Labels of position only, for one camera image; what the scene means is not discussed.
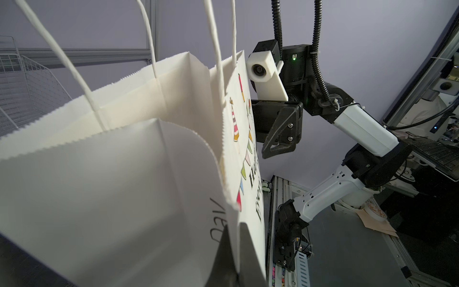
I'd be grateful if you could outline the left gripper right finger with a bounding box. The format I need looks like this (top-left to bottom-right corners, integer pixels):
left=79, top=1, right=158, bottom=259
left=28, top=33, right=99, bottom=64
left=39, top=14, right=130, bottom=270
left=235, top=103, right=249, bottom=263
left=239, top=222, right=267, bottom=287

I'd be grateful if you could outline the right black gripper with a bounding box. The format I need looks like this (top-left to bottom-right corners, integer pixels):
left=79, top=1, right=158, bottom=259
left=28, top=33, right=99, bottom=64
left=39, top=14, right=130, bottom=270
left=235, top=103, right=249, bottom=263
left=251, top=100, right=303, bottom=159

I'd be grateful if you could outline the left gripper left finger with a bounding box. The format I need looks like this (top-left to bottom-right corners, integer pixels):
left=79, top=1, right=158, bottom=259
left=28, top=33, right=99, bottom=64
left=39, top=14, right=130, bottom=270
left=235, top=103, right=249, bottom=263
left=205, top=227, right=239, bottom=287

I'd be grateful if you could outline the white paper bag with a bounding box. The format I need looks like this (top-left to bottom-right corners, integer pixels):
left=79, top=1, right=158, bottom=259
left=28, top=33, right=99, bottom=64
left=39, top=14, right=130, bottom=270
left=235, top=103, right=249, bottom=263
left=1, top=1, right=266, bottom=287

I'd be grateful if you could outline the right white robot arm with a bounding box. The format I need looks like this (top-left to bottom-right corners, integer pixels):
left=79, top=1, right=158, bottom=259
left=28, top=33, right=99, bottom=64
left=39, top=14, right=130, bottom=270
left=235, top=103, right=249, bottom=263
left=247, top=39, right=411, bottom=271

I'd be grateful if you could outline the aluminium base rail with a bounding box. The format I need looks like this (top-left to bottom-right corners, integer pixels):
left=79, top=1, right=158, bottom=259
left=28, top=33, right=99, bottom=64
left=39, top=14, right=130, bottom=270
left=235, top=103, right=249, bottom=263
left=265, top=176, right=311, bottom=287

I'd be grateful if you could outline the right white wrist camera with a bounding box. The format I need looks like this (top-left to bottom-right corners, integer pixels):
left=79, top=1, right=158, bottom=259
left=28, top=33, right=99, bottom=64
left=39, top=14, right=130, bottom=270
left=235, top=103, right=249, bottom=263
left=246, top=39, right=288, bottom=102

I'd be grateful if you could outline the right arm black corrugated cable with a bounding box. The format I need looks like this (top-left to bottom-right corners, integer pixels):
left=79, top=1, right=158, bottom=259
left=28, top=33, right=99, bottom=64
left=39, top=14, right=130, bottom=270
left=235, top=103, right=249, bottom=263
left=270, top=0, right=332, bottom=105

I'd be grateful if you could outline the white wire wall shelf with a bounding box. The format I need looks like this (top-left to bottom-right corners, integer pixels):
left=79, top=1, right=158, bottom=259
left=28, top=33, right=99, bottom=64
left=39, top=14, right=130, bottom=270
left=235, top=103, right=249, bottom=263
left=1, top=35, right=72, bottom=136

